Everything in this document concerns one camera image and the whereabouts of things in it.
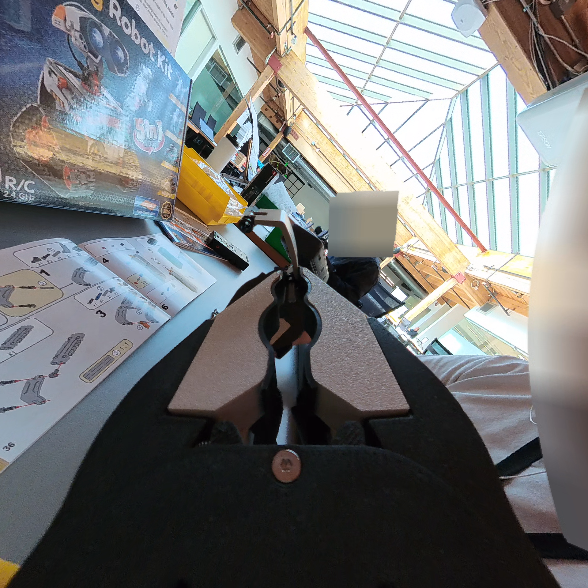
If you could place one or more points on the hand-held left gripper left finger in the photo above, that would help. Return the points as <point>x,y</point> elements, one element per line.
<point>220,367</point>

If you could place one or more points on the black cardboard box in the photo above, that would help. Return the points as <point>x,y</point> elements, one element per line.
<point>259,181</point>

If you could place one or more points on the small yellow bin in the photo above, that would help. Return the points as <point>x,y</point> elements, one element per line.
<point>197,193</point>

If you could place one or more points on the black bag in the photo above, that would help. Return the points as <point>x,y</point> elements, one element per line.
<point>312,252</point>

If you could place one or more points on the blue robot kit box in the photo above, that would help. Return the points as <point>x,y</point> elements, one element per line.
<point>92,115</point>

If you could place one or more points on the white ceiling device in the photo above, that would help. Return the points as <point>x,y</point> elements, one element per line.
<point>468,16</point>

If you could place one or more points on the wooden board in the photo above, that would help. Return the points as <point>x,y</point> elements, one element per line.
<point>259,250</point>

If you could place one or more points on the open instruction booklet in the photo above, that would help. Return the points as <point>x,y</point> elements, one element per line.
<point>69,321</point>

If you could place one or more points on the blue leaflet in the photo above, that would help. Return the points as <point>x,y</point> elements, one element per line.
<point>183,232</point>

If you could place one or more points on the white projector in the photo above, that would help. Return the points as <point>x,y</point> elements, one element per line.
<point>546,119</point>

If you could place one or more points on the curved grey panel with pins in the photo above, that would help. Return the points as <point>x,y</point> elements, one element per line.
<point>290,248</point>

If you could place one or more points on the large yellow bin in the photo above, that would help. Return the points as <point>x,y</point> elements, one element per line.
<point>7,576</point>

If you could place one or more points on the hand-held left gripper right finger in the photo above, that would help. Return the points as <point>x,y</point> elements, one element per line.
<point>353,367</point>

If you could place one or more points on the clear plastic bags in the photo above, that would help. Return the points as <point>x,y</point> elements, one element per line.
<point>220,183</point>

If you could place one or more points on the green plastic bin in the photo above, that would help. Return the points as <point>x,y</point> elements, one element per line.
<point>274,241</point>

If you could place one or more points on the black control box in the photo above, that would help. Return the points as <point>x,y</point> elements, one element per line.
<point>227,248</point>

